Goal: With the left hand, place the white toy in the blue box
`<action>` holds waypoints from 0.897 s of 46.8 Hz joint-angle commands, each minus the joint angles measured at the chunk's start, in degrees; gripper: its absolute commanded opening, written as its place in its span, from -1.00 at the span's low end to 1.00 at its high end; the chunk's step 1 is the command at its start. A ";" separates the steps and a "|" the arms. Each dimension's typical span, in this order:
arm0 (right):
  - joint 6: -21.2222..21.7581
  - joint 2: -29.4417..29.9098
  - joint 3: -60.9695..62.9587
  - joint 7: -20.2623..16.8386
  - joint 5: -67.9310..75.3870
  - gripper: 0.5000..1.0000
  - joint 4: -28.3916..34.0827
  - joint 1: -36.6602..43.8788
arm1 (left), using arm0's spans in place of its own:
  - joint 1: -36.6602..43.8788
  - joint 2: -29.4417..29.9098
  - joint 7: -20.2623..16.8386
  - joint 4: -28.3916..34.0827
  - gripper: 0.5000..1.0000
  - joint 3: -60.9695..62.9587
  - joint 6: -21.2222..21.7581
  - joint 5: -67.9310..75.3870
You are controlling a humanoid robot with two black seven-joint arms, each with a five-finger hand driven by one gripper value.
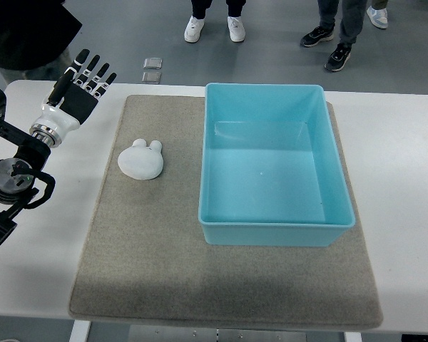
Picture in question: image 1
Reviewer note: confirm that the person in black sneakers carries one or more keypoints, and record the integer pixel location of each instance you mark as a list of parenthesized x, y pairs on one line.
[(353, 13)]

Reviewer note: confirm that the white table leg right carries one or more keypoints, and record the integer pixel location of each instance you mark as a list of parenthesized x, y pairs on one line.
[(352, 337)]

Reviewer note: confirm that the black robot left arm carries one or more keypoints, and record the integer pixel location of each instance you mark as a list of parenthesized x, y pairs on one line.
[(23, 184)]

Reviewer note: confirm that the white table leg left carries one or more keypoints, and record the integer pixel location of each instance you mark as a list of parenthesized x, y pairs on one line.
[(80, 331)]

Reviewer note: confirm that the upper metal floor plate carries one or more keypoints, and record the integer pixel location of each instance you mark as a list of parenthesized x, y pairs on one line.
[(153, 63)]

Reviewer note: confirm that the metal floor plate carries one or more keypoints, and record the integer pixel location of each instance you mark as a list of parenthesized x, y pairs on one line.
[(153, 63), (151, 77)]

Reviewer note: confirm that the white table leg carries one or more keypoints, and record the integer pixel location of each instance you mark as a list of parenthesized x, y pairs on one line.
[(80, 331), (352, 337)]

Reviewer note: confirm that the black white robot left hand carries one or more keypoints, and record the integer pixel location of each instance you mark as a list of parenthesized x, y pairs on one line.
[(72, 100)]

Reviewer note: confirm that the dark clothed person at left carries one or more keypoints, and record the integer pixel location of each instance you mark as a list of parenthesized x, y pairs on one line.
[(34, 40)]

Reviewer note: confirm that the lower metal floor plate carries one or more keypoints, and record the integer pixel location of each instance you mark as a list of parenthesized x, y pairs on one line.
[(151, 77)]

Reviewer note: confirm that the light blue plastic box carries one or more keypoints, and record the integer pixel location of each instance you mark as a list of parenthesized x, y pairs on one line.
[(271, 170)]

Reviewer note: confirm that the metal table crossbar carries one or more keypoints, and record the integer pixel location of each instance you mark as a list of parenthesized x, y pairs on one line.
[(167, 333)]

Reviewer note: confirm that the light blue white sneaker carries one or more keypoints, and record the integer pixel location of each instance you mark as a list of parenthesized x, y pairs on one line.
[(378, 17)]

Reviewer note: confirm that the white bunny plush toy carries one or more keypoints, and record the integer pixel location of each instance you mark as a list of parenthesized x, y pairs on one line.
[(142, 161)]

